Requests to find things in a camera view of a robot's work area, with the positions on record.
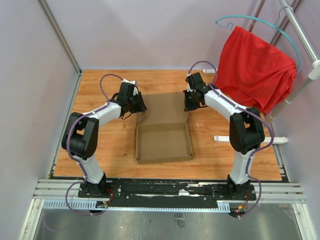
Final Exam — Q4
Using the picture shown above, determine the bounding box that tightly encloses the brown cardboard box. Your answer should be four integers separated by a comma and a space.
136, 92, 193, 165

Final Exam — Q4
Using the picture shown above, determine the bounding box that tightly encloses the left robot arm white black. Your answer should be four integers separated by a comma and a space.
61, 79, 147, 198

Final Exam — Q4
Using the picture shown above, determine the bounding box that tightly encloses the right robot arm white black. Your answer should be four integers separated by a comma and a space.
183, 72, 265, 200

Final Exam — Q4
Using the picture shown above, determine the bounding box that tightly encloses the white garment rack base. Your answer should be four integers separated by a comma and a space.
213, 135, 288, 145

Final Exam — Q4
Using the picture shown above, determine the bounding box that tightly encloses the red cloth on hanger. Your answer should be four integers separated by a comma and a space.
214, 26, 296, 114

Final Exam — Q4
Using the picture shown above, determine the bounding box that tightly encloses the teal clothes hanger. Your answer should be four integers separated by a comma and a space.
215, 13, 302, 73

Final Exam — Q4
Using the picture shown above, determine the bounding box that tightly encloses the silver garment rack pole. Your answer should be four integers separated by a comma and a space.
266, 0, 320, 123

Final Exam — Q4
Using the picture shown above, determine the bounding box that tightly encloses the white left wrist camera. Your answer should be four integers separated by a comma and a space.
122, 78, 139, 96

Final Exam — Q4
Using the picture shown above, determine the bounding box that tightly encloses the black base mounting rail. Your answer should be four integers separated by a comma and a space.
78, 178, 258, 201

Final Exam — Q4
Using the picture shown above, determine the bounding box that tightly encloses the grey slotted cable duct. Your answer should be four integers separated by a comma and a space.
43, 198, 231, 213

